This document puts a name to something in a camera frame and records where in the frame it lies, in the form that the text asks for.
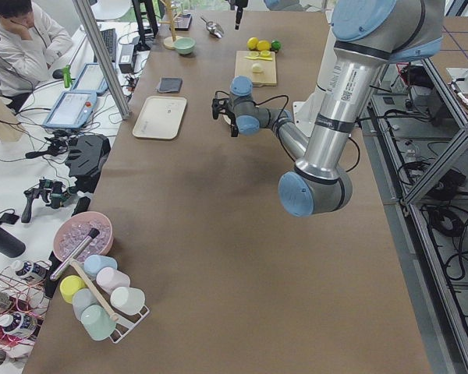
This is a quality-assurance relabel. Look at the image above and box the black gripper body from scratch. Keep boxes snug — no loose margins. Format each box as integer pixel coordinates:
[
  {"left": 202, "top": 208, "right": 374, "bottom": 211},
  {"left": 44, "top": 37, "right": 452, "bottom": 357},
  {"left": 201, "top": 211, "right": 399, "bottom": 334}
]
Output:
[
  {"left": 227, "top": 0, "right": 248, "bottom": 9},
  {"left": 211, "top": 98, "right": 236, "bottom": 127}
]

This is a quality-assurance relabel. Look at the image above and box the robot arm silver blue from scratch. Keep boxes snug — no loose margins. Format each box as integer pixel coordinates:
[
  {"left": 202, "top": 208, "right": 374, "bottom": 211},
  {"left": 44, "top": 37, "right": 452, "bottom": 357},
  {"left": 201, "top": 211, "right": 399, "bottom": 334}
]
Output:
[
  {"left": 211, "top": 1, "right": 445, "bottom": 217},
  {"left": 227, "top": 0, "right": 307, "bottom": 30}
]

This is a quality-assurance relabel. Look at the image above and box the cream rectangular tray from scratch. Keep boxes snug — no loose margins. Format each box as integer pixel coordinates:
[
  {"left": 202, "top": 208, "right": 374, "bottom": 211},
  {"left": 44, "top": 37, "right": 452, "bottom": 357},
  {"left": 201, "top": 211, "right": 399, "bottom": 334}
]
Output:
[{"left": 132, "top": 96, "right": 187, "bottom": 140}]

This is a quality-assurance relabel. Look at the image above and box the metal scoop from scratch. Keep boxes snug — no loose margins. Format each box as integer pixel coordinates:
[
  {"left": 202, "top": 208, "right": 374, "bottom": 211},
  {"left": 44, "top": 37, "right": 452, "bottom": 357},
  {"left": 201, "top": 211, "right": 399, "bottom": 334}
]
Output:
[{"left": 200, "top": 16, "right": 224, "bottom": 39}]

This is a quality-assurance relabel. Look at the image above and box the green lime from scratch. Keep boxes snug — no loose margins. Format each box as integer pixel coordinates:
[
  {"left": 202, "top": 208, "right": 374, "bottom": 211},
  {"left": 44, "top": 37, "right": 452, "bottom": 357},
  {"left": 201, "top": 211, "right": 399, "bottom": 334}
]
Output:
[{"left": 271, "top": 40, "right": 282, "bottom": 52}]

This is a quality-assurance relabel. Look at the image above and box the wooden cutting board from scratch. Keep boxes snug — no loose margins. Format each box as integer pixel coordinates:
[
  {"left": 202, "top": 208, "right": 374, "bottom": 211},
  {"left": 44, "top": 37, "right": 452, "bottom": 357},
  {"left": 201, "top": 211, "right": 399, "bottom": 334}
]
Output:
[{"left": 234, "top": 51, "right": 277, "bottom": 86}]

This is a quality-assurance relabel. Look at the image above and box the yellow plastic knife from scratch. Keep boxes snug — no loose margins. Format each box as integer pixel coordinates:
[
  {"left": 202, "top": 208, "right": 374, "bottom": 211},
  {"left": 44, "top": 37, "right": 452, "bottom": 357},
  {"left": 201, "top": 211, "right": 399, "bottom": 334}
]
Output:
[{"left": 244, "top": 54, "right": 273, "bottom": 61}]

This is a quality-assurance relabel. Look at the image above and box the grey folded cloth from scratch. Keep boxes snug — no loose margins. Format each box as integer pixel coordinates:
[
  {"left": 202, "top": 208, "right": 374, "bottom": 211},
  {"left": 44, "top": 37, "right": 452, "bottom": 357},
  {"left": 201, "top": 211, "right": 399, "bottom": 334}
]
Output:
[{"left": 157, "top": 77, "right": 183, "bottom": 94}]

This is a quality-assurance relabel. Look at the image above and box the mint green bowl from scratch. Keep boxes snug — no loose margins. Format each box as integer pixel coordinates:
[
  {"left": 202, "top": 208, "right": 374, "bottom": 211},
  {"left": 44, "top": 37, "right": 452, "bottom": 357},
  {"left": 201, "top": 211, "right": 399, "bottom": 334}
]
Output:
[{"left": 174, "top": 37, "right": 196, "bottom": 55}]

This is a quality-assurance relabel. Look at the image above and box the wooden cup stand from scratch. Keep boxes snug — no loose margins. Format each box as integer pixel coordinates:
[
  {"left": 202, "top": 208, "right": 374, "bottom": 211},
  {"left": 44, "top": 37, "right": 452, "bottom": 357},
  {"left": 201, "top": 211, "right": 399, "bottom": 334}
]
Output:
[{"left": 160, "top": 0, "right": 182, "bottom": 50}]

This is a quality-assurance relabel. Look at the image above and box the black keyboard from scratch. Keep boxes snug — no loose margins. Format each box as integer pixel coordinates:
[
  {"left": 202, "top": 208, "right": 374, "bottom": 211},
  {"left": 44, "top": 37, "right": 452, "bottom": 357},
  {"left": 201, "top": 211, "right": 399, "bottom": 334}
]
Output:
[{"left": 100, "top": 28, "right": 118, "bottom": 62}]

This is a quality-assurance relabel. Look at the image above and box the blue teach pendant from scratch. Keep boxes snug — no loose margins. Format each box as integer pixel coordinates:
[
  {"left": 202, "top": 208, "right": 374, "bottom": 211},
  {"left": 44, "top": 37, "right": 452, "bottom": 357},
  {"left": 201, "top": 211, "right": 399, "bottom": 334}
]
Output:
[
  {"left": 71, "top": 62, "right": 108, "bottom": 96},
  {"left": 42, "top": 90, "right": 98, "bottom": 129}
]

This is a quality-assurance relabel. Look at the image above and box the steel muddler black tip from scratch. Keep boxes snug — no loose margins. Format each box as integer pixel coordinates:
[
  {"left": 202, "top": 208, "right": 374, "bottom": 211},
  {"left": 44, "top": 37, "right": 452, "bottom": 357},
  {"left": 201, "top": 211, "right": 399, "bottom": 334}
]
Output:
[{"left": 49, "top": 228, "right": 100, "bottom": 281}]

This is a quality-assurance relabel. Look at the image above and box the pink bowl with ice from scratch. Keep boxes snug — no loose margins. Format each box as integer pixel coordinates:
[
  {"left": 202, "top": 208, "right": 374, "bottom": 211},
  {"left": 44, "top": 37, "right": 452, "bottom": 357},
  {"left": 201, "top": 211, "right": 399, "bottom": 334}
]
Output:
[{"left": 53, "top": 211, "right": 114, "bottom": 262}]

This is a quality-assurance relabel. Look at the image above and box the pink cup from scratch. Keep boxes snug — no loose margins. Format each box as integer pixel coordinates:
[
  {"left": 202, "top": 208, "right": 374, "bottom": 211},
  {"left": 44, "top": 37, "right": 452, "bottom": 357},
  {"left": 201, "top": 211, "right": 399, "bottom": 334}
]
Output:
[{"left": 96, "top": 266, "right": 130, "bottom": 295}]

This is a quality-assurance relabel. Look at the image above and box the blue cup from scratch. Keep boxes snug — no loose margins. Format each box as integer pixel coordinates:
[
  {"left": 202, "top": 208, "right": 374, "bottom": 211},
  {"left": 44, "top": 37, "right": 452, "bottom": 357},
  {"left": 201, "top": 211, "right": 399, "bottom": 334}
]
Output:
[{"left": 83, "top": 255, "right": 118, "bottom": 280}]

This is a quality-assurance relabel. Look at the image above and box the white cup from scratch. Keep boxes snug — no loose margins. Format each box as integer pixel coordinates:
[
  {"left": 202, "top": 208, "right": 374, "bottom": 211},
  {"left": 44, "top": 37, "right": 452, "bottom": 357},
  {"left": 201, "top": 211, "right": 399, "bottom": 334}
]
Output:
[{"left": 110, "top": 287, "right": 145, "bottom": 316}]

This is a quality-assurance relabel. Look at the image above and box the seated person white shirt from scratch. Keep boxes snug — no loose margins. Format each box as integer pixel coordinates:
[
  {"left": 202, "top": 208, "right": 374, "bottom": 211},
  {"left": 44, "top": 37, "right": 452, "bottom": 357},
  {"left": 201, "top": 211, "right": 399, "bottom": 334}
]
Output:
[{"left": 0, "top": 0, "right": 73, "bottom": 111}]

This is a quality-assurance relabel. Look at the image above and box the white cup rack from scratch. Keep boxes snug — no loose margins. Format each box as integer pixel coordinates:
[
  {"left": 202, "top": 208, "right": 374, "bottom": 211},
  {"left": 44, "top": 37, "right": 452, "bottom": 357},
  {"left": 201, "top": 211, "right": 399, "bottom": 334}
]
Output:
[{"left": 109, "top": 305, "right": 151, "bottom": 344}]

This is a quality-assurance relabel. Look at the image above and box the grey cup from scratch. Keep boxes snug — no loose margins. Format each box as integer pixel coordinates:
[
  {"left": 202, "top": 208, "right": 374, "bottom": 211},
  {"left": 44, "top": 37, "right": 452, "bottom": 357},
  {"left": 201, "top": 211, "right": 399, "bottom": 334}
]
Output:
[{"left": 72, "top": 288, "right": 99, "bottom": 321}]

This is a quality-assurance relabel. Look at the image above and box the yellow cup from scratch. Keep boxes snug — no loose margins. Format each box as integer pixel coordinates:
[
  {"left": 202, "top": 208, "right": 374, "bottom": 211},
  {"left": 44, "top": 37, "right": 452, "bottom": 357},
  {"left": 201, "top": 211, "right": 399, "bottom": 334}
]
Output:
[{"left": 59, "top": 275, "right": 87, "bottom": 304}]

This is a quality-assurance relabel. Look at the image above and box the mint green cup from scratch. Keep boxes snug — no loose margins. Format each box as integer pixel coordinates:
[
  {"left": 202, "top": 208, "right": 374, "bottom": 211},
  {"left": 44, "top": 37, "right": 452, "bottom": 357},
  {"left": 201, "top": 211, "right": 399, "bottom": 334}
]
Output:
[{"left": 80, "top": 305, "right": 116, "bottom": 341}]

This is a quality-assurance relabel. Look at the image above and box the black bottle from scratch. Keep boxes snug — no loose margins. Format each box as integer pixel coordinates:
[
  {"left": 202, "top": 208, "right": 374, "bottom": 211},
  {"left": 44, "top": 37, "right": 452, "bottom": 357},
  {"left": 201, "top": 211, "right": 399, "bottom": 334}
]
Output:
[{"left": 0, "top": 227, "right": 26, "bottom": 258}]

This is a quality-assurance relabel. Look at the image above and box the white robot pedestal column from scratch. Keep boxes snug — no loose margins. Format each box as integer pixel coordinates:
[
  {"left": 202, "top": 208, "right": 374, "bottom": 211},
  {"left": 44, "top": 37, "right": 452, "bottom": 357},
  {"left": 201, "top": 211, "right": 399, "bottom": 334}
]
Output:
[{"left": 292, "top": 10, "right": 336, "bottom": 137}]

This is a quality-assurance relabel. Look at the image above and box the aluminium frame post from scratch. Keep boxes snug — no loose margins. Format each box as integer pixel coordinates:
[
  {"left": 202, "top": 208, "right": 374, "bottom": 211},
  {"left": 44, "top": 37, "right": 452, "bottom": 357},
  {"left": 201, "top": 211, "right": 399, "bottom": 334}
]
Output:
[{"left": 73, "top": 0, "right": 130, "bottom": 120}]

